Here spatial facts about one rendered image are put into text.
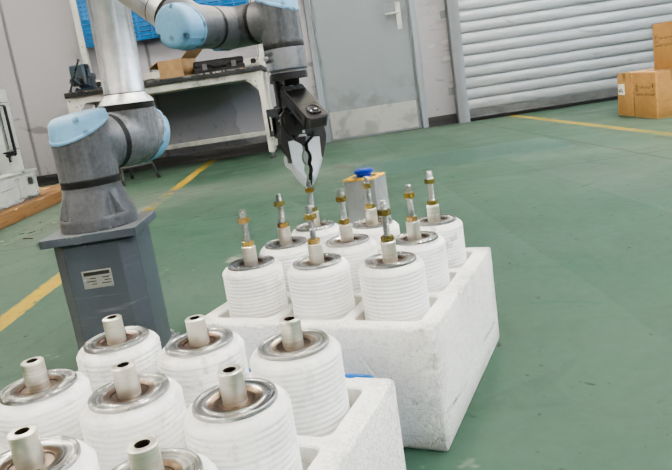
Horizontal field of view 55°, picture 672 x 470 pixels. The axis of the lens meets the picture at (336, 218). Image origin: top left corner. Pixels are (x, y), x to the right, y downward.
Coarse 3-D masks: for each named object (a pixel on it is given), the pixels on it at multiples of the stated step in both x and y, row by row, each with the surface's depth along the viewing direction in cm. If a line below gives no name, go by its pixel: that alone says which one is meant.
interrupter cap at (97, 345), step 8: (128, 328) 80; (136, 328) 80; (144, 328) 79; (96, 336) 79; (104, 336) 79; (128, 336) 78; (136, 336) 77; (144, 336) 76; (88, 344) 77; (96, 344) 76; (104, 344) 77; (120, 344) 75; (128, 344) 74; (136, 344) 75; (88, 352) 74; (96, 352) 74; (104, 352) 74; (112, 352) 74
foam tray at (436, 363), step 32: (480, 256) 114; (448, 288) 100; (480, 288) 111; (224, 320) 101; (256, 320) 99; (320, 320) 95; (352, 320) 93; (448, 320) 92; (480, 320) 109; (352, 352) 91; (384, 352) 89; (416, 352) 87; (448, 352) 91; (480, 352) 108; (416, 384) 88; (448, 384) 90; (416, 416) 89; (448, 416) 90; (448, 448) 89
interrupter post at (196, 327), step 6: (186, 318) 72; (192, 318) 72; (198, 318) 72; (204, 318) 72; (186, 324) 71; (192, 324) 71; (198, 324) 71; (204, 324) 72; (192, 330) 71; (198, 330) 71; (204, 330) 72; (192, 336) 71; (198, 336) 71; (204, 336) 72; (192, 342) 72; (198, 342) 71; (204, 342) 72
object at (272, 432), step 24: (288, 408) 56; (192, 432) 54; (216, 432) 53; (240, 432) 53; (264, 432) 54; (288, 432) 56; (216, 456) 53; (240, 456) 53; (264, 456) 54; (288, 456) 56
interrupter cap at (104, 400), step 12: (108, 384) 64; (144, 384) 63; (156, 384) 62; (168, 384) 62; (96, 396) 62; (108, 396) 62; (144, 396) 60; (156, 396) 60; (96, 408) 59; (108, 408) 59; (120, 408) 58; (132, 408) 59
